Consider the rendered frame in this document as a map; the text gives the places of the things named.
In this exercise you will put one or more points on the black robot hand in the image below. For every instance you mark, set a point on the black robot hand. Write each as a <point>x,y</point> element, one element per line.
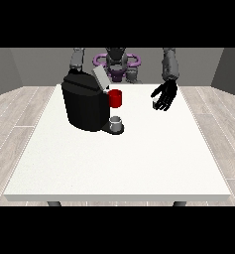
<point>166,93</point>

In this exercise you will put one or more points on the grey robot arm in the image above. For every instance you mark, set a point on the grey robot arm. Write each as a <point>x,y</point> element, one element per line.
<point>170,64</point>
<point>77,60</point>

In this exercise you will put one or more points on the small grey coffee pod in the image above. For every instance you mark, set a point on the small grey coffee pod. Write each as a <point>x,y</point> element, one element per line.
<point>154,104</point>

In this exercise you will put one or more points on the red pod holder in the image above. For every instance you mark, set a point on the red pod holder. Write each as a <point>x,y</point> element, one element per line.
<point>115,98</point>

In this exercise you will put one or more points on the pale grey machine lid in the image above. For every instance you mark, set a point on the pale grey machine lid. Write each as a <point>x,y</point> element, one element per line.
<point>101,77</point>

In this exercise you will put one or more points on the black coffee machine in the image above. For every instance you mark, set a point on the black coffee machine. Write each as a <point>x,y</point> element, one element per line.
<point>84,105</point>

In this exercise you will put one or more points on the grey robot trunk purple rings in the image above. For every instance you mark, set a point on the grey robot trunk purple rings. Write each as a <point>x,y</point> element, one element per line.
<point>119,65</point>

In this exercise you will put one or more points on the small grey cup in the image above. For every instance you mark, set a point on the small grey cup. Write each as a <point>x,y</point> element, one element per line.
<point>115,123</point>

